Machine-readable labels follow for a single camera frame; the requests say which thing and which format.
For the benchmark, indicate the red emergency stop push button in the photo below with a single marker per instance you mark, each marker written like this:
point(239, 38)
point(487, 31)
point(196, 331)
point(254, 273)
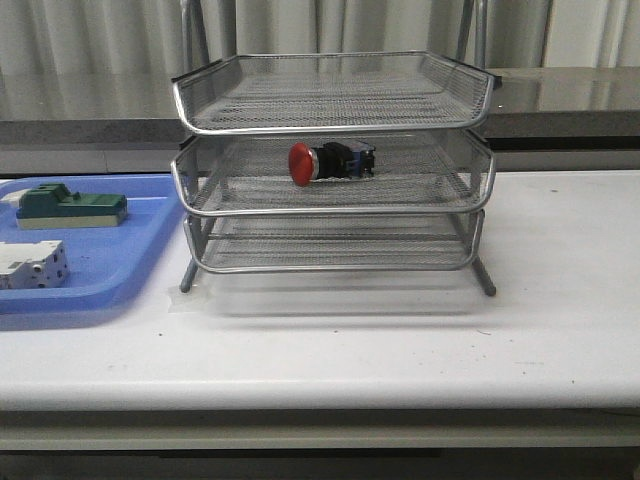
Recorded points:
point(332, 160)

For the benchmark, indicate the silver mesh tray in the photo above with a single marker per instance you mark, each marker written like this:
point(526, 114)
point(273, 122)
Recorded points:
point(280, 244)
point(271, 94)
point(447, 171)

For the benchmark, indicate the clear tape patch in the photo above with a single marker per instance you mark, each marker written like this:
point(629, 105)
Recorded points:
point(194, 300)

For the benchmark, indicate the blue plastic tray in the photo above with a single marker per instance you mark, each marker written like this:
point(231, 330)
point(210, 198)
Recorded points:
point(108, 265)

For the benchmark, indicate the grey stone counter ledge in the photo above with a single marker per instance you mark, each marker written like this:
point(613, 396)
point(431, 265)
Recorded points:
point(557, 102)

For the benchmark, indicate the green and cream relay module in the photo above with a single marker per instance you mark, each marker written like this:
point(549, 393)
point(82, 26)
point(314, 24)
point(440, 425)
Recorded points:
point(54, 206)

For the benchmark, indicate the white circuit breaker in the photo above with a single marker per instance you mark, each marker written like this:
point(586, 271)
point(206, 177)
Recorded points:
point(41, 264)

